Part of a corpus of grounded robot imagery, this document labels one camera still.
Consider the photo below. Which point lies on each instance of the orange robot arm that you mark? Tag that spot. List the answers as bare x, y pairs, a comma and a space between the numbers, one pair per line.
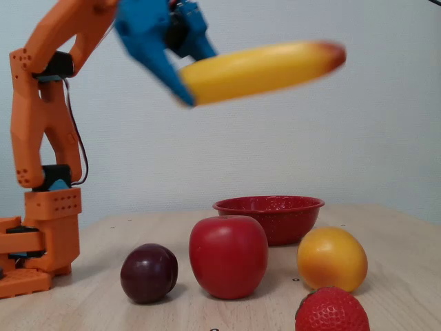
31, 120

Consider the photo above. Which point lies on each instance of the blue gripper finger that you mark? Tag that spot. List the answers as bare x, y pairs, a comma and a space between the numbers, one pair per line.
201, 46
155, 62

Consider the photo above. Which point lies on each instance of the red plastic apple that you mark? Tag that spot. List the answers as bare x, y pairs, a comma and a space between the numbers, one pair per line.
227, 257

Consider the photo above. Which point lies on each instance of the orange robot base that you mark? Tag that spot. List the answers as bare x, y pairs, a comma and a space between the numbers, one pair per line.
51, 234

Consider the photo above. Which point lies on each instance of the red speckled bowl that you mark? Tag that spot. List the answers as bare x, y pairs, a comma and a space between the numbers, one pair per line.
286, 217

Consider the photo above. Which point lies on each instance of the dark purple plastic plum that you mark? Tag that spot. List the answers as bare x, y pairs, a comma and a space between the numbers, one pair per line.
148, 274

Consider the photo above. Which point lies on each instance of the red plastic strawberry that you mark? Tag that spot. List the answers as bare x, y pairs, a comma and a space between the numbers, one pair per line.
330, 312

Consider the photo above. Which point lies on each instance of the orange yellow plastic fruit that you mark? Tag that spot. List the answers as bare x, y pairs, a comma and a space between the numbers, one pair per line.
330, 258

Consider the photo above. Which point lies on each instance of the yellow plastic banana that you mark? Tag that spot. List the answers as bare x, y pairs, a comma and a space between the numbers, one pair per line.
258, 70

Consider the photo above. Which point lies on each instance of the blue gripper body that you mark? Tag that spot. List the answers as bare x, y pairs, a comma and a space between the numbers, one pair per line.
149, 43

